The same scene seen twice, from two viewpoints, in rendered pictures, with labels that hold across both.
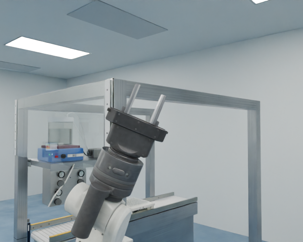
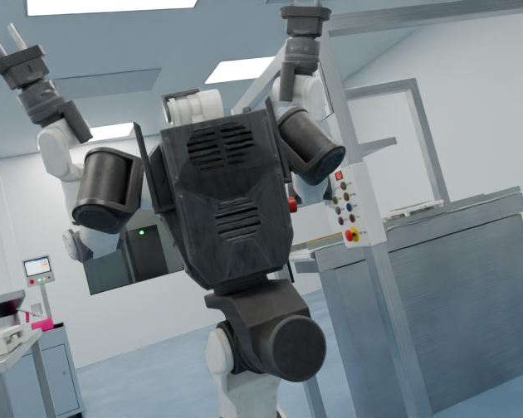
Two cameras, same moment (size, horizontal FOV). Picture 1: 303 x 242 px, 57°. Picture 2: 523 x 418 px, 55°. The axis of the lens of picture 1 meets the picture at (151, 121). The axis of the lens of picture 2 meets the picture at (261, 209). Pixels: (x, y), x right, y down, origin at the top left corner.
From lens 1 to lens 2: 0.89 m
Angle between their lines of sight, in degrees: 24
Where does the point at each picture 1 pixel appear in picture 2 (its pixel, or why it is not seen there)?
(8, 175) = not seen: hidden behind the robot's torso
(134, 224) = (416, 227)
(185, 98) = (408, 16)
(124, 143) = (298, 28)
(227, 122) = not seen: outside the picture
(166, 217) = (468, 217)
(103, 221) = (299, 89)
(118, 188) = (302, 60)
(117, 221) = (308, 85)
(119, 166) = (297, 44)
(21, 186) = not seen: hidden behind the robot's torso
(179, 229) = (499, 237)
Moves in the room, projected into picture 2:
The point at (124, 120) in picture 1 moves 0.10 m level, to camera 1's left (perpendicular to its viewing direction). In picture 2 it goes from (293, 11) to (257, 26)
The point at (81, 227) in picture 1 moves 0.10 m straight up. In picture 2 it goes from (282, 92) to (272, 54)
